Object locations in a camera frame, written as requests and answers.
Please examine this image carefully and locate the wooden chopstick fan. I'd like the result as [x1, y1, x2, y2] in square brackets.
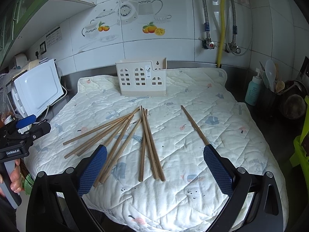
[96, 118, 142, 184]
[93, 114, 134, 187]
[75, 117, 129, 156]
[64, 111, 137, 159]
[63, 107, 139, 146]

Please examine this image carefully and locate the wooden chopstick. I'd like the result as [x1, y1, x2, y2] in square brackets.
[181, 105, 210, 146]
[140, 106, 159, 180]
[143, 108, 166, 182]
[139, 106, 147, 182]

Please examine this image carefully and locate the person's left hand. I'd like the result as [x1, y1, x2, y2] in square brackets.
[10, 159, 23, 193]

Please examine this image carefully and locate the white microwave oven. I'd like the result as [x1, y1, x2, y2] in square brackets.
[8, 59, 64, 118]

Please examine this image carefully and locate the white quilted patterned mat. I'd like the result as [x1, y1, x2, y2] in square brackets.
[24, 67, 289, 232]

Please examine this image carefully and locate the green plastic object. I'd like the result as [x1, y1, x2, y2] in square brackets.
[289, 115, 309, 182]

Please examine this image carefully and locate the dark utensil pot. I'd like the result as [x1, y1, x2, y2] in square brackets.
[261, 78, 309, 126]

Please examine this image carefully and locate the teal soap bottle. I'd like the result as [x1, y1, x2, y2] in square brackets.
[244, 68, 263, 106]

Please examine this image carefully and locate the cream plastic utensil holder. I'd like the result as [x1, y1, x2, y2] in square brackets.
[116, 57, 168, 97]

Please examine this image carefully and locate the white plastic rice spoon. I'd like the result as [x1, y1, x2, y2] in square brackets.
[265, 59, 277, 92]

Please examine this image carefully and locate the green cabinet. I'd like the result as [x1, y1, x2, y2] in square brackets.
[1, 0, 48, 62]

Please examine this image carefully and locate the yellow gas pipe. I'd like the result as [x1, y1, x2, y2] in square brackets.
[217, 0, 225, 68]

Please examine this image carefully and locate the right water valve with hose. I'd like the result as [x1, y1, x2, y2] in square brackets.
[226, 0, 252, 57]

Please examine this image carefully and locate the water valve with hose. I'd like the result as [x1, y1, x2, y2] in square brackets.
[202, 0, 215, 49]
[226, 0, 252, 57]

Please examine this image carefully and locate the left water valve with hose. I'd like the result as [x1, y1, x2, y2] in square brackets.
[202, 0, 215, 49]

